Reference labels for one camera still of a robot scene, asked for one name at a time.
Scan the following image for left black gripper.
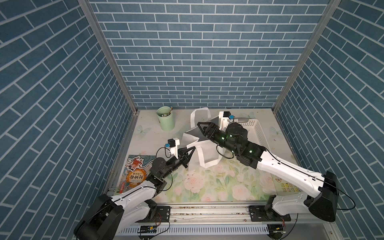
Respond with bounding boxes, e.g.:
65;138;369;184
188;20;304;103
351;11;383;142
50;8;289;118
159;147;195;180

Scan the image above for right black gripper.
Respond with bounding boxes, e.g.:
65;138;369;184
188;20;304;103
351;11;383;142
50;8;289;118
198;122;240;157

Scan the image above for white insulated delivery bag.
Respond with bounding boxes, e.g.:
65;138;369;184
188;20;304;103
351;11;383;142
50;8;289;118
181;107;224;171

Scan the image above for white plastic basket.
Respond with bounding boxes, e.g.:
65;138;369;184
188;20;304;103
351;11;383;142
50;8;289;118
238;119;270;150

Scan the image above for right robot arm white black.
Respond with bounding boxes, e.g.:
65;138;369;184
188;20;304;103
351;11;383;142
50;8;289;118
197;122;339;222

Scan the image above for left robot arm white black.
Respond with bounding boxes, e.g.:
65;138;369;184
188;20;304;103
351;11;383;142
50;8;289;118
74;147;196;240

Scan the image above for pencils in green cup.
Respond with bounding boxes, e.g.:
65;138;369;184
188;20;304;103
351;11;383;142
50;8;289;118
157;106;173;118

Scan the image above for green round object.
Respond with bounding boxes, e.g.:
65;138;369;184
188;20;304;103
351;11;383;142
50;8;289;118
156;111;175;132

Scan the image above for colourful illustrated book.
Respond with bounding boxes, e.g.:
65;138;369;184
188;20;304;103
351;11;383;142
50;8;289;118
115;155;155;195

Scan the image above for floral table mat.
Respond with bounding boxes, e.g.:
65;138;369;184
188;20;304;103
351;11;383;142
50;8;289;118
154;149;278;204

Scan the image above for green circuit board left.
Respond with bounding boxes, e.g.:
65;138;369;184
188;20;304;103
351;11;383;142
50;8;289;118
138;226;158;235

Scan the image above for sticker sheet paper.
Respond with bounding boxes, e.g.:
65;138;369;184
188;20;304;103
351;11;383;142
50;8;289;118
272;175;302;196

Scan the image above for circuit board right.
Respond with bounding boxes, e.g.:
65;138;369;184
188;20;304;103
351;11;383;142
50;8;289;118
267;224;286;240

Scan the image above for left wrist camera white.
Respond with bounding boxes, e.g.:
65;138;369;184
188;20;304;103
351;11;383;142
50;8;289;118
165;138;180;159

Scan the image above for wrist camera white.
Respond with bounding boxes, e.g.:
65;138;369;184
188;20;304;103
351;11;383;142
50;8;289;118
165;138;180;159
219;111;235;131

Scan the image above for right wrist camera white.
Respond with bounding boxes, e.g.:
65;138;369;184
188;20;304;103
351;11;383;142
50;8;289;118
219;111;235;131

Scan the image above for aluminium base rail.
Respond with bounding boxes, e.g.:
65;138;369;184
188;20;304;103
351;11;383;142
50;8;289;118
112;204;342;240

